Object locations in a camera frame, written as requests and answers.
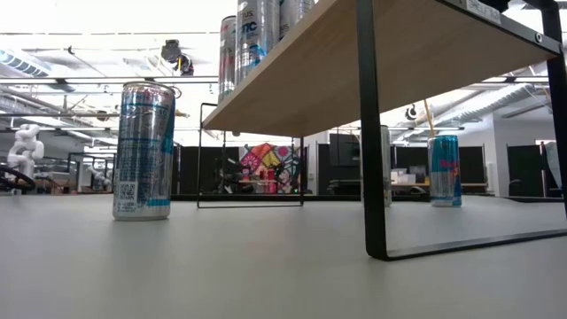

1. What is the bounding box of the colourful geometric mural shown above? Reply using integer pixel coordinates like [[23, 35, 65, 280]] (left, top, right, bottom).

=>
[[238, 142, 302, 195]]

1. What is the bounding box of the white hanging sheet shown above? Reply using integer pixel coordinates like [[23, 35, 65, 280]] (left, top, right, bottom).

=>
[[543, 140, 564, 190]]

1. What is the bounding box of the black partition panel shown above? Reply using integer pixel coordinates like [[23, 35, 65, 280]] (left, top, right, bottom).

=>
[[171, 145, 243, 196], [507, 144, 546, 198]]

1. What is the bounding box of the silver ventilation duct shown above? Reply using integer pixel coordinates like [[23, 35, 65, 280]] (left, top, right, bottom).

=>
[[0, 47, 54, 79], [460, 82, 550, 123]]

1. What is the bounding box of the white shelf label sticker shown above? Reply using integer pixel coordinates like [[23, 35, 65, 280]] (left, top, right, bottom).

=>
[[464, 0, 503, 24]]

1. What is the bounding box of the black ceiling camera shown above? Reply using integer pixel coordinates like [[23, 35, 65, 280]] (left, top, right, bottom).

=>
[[159, 38, 196, 76]]

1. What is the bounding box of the Celsius Arctic can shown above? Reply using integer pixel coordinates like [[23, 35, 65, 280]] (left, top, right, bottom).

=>
[[234, 0, 282, 86]]

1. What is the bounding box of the tall silver Celsius can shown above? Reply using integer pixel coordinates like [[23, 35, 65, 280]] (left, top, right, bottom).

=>
[[380, 124, 393, 208], [278, 0, 317, 42], [218, 15, 238, 104]]

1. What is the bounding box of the black wall monitor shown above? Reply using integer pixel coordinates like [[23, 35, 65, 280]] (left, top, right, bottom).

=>
[[328, 132, 362, 168]]

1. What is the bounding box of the white cardboard box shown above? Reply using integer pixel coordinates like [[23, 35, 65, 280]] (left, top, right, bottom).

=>
[[390, 167, 417, 186]]

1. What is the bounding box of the blue silver Red Bull can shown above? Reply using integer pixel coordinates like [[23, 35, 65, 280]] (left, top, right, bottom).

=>
[[427, 135, 463, 208], [112, 81, 177, 222]]

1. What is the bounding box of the wooden shelf black metal frame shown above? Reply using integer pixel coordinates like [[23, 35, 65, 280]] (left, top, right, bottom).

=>
[[196, 0, 567, 262]]

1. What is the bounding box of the yellow extension cable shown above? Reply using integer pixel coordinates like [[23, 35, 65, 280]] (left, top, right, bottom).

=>
[[422, 97, 436, 137]]

